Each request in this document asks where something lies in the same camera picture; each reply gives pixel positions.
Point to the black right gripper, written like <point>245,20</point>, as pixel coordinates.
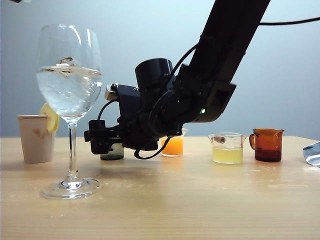
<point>132,120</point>

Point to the smoky grey glass measuring cup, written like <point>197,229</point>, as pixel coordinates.
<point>115,153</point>

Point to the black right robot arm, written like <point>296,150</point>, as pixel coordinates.
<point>225,37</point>

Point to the beige paper cup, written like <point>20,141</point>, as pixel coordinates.
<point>35,145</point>

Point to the glass cup with yellow juice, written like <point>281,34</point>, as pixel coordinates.
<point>227,155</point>

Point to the amber glass measuring cup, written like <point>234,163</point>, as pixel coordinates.
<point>267,150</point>

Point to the clear wine glass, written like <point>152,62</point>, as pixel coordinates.
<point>70,100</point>

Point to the yellow lemon slice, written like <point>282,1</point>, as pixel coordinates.
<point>53,123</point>

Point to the glass beaker with orange juice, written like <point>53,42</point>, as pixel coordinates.
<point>173,147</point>

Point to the crumpled silver foil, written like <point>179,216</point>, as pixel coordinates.
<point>312,155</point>

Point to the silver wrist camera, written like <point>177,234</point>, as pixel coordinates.
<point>111,93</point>

